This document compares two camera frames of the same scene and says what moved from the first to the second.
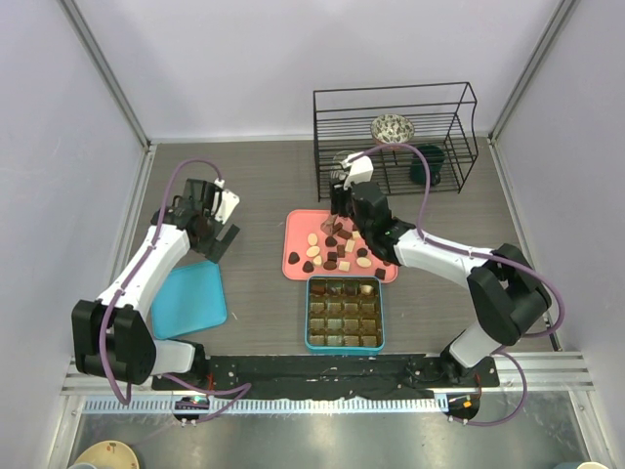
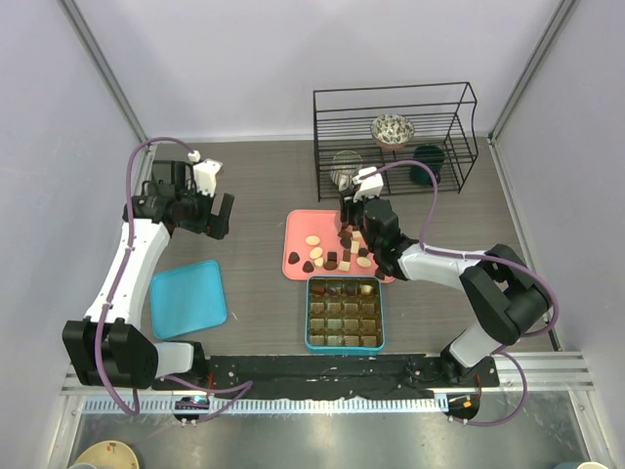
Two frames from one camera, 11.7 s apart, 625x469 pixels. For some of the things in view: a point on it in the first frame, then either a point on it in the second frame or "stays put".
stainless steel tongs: [328, 225] to [346, 233]
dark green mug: [436, 158] stays put
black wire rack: [406, 139] stays put
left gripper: [218, 246] to [219, 224]
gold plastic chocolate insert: [345, 313] stays put
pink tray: [317, 243] stays put
